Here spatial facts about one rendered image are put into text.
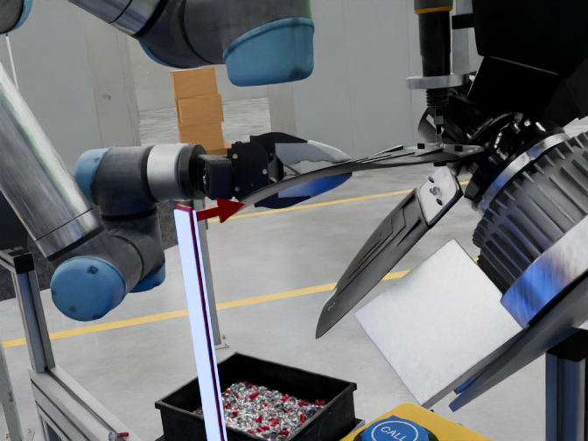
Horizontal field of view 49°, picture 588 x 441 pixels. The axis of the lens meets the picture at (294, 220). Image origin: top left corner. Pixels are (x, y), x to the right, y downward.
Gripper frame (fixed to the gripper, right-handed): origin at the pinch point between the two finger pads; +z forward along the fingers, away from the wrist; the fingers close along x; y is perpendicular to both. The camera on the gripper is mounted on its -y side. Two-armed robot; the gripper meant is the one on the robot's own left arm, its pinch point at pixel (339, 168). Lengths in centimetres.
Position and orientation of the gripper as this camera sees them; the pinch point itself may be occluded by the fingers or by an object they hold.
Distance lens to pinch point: 77.3
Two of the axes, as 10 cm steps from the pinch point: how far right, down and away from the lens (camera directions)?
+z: 9.7, -0.2, -2.6
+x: 0.6, 9.9, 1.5
